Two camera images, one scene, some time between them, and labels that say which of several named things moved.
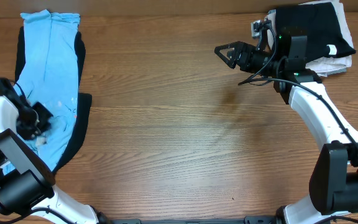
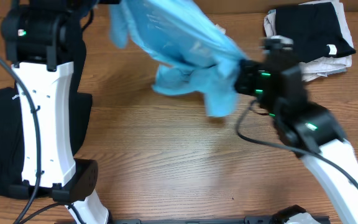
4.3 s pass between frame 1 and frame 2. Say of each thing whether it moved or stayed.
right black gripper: moved
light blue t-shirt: moved
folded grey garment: stayed
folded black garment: stayed
